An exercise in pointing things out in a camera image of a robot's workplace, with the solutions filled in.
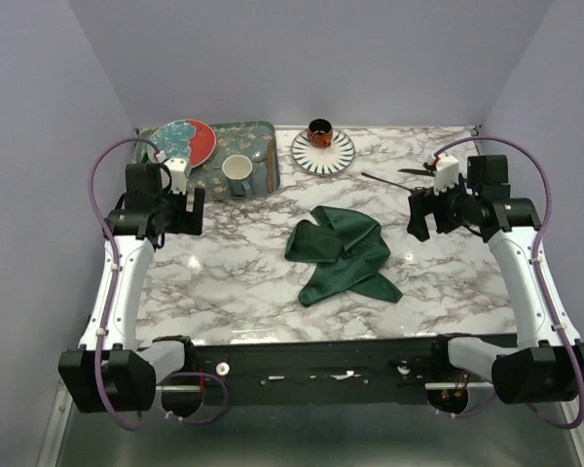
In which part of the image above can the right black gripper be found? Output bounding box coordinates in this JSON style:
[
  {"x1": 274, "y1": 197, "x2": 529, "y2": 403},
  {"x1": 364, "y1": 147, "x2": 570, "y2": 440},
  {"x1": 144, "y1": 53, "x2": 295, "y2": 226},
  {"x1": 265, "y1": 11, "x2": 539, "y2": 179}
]
[{"x1": 406, "y1": 173, "x2": 480, "y2": 241}]

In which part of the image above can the dark green cloth napkin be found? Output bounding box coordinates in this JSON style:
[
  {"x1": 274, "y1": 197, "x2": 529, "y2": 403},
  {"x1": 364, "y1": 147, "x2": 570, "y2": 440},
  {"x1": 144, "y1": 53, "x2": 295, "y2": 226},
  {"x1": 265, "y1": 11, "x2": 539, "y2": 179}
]
[{"x1": 284, "y1": 205, "x2": 402, "y2": 306}]

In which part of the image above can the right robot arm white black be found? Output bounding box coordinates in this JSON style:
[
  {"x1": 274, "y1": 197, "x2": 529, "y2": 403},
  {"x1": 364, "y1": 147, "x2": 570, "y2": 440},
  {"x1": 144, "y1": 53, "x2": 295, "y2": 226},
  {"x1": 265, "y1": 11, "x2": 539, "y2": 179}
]
[{"x1": 407, "y1": 155, "x2": 584, "y2": 404}]

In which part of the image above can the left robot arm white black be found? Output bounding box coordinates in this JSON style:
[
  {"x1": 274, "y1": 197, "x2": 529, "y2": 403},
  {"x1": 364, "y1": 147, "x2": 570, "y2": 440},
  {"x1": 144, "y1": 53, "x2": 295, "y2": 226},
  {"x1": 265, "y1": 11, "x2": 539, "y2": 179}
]
[{"x1": 58, "y1": 158, "x2": 205, "y2": 413}]

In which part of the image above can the black spoon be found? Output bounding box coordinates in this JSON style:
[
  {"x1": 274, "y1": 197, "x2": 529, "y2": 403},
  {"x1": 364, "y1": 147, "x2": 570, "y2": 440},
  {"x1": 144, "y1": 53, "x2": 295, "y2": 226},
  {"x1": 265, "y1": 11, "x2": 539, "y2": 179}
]
[{"x1": 360, "y1": 172, "x2": 424, "y2": 193}]

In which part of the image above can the black knife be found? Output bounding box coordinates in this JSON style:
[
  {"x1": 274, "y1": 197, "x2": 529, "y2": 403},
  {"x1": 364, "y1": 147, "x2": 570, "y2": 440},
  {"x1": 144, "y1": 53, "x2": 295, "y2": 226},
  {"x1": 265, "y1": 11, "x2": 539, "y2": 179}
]
[{"x1": 398, "y1": 168, "x2": 435, "y2": 177}]

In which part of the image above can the red and teal plate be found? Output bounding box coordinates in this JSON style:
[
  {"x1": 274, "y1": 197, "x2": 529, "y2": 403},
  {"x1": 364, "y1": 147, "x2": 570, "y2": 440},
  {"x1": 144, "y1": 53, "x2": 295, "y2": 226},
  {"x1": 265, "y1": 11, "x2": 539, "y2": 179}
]
[{"x1": 149, "y1": 119, "x2": 217, "y2": 167}]

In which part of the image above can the silver spoon on tray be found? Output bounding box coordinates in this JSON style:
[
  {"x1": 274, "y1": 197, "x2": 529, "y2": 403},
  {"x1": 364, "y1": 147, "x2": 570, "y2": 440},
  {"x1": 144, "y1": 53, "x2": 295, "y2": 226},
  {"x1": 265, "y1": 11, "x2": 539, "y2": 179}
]
[{"x1": 251, "y1": 151, "x2": 266, "y2": 163}]

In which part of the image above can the floral teal serving tray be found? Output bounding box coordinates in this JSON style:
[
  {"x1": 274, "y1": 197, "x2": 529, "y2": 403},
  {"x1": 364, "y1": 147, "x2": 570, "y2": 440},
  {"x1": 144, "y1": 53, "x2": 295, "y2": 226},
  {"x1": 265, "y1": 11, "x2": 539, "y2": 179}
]
[{"x1": 136, "y1": 121, "x2": 280, "y2": 201}]

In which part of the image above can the brown wooden knife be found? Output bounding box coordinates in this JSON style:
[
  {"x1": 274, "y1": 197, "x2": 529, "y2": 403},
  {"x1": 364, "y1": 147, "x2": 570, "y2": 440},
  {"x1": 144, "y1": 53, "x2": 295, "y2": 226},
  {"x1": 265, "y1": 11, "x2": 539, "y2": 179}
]
[{"x1": 266, "y1": 139, "x2": 276, "y2": 194}]

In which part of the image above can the white striped saucer plate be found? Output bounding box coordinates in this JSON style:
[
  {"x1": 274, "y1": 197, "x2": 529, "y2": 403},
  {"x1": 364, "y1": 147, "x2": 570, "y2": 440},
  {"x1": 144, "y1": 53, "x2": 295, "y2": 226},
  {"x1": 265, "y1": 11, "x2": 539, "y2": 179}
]
[{"x1": 291, "y1": 129, "x2": 356, "y2": 176}]

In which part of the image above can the brown glazed cup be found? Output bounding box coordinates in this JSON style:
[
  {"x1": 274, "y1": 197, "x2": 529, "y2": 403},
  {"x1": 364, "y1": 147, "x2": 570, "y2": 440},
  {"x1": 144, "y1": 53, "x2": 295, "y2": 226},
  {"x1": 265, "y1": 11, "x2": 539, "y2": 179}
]
[{"x1": 307, "y1": 119, "x2": 333, "y2": 148}]

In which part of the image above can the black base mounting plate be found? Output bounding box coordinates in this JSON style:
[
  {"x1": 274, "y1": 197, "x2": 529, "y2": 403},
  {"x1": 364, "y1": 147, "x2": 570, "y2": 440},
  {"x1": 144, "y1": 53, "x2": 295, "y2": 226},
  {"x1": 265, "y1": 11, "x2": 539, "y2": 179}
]
[{"x1": 185, "y1": 338, "x2": 462, "y2": 408}]

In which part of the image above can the cream mug with teal handle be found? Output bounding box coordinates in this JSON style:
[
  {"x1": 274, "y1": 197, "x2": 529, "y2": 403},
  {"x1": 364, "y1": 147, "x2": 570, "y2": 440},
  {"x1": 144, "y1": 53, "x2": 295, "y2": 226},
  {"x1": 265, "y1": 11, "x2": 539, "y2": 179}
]
[{"x1": 221, "y1": 155, "x2": 253, "y2": 198}]

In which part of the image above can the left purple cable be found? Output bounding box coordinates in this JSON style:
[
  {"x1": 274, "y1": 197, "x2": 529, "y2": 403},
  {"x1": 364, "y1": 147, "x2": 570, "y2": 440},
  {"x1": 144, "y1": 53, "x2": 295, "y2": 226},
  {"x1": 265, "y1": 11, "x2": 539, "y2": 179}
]
[{"x1": 88, "y1": 136, "x2": 163, "y2": 432}]

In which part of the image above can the purple cable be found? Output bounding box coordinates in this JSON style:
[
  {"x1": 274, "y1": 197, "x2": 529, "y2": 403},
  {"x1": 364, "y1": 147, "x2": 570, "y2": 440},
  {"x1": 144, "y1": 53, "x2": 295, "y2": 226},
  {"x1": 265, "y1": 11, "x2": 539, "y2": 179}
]
[
  {"x1": 88, "y1": 136, "x2": 163, "y2": 432},
  {"x1": 432, "y1": 135, "x2": 584, "y2": 430}
]

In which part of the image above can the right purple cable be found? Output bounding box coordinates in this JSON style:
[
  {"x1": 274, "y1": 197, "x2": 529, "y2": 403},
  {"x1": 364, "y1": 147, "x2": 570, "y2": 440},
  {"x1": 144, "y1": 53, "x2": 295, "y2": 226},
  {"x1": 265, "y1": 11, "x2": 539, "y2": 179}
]
[{"x1": 432, "y1": 135, "x2": 584, "y2": 430}]

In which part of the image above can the aluminium frame rail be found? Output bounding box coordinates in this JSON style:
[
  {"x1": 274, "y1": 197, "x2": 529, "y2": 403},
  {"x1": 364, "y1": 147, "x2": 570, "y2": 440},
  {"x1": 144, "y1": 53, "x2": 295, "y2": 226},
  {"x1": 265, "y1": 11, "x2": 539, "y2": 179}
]
[{"x1": 36, "y1": 382, "x2": 73, "y2": 467}]

